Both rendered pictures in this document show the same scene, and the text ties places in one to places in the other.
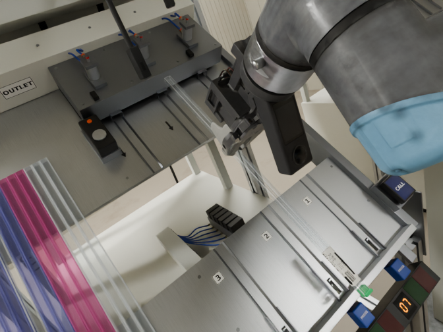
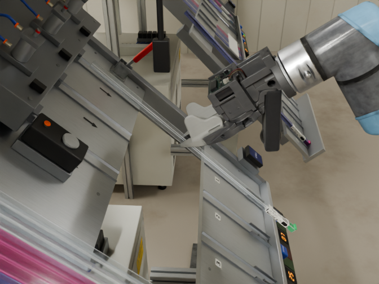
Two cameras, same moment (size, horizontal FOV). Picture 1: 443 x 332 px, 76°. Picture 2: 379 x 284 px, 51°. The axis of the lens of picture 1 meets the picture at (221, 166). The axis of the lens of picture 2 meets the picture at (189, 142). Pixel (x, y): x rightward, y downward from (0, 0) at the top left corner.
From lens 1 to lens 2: 0.55 m
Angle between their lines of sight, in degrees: 54
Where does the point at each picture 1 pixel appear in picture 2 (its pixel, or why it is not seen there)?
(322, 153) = not seen: hidden behind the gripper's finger
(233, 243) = (207, 230)
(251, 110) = (258, 103)
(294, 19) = (352, 58)
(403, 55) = not seen: outside the picture
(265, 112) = (276, 105)
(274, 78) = (310, 84)
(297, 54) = (335, 73)
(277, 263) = (234, 235)
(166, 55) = (64, 31)
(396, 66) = not seen: outside the picture
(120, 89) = (54, 76)
